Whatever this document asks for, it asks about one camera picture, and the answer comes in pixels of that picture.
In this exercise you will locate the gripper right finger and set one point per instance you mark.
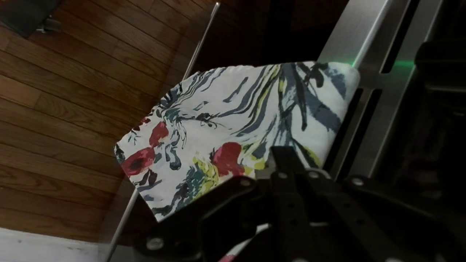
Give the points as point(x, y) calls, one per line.
point(364, 225)

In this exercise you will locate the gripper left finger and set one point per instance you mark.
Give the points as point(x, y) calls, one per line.
point(218, 211)

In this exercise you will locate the floral tea towel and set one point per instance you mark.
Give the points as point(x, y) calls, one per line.
point(233, 120)

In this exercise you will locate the thin metal rod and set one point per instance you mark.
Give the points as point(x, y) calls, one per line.
point(198, 43)

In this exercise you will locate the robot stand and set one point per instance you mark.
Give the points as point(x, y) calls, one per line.
point(367, 47)

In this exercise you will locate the dark floor mat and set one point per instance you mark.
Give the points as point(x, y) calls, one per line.
point(25, 12)

